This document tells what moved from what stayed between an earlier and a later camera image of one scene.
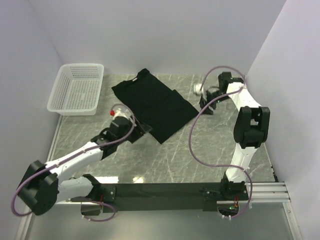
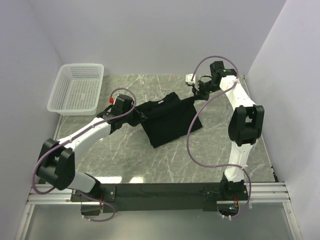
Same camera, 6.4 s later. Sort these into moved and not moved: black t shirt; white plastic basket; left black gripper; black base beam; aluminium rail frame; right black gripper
Moved: right black gripper; black t shirt; left black gripper
Not moved: black base beam; aluminium rail frame; white plastic basket
